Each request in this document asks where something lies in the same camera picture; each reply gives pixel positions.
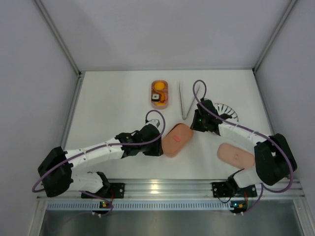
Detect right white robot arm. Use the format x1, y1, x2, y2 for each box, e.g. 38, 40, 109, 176
191, 99, 297, 188

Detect metal tongs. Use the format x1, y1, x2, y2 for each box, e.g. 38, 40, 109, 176
178, 80, 196, 120

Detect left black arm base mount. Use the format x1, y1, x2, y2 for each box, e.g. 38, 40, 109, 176
93, 182, 125, 199

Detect orange round toy food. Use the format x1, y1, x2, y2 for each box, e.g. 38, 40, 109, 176
154, 82, 165, 90

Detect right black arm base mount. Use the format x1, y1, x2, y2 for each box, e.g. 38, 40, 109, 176
211, 181, 258, 198

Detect black white sushi roll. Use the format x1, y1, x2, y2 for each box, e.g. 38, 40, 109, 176
151, 93, 160, 102

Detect grey slotted cable duct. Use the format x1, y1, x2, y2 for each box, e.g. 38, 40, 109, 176
46, 200, 233, 211

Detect striped round plate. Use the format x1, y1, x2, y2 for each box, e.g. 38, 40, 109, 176
214, 103, 239, 122

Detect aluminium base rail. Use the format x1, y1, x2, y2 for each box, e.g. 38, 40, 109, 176
36, 178, 305, 200

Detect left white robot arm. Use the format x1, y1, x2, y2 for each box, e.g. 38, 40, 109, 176
37, 120, 163, 198

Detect left aluminium frame post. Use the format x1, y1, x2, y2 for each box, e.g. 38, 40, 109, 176
33, 0, 82, 77

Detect pink lunch box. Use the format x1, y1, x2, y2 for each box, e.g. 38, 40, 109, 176
163, 124, 194, 158
150, 80, 169, 109

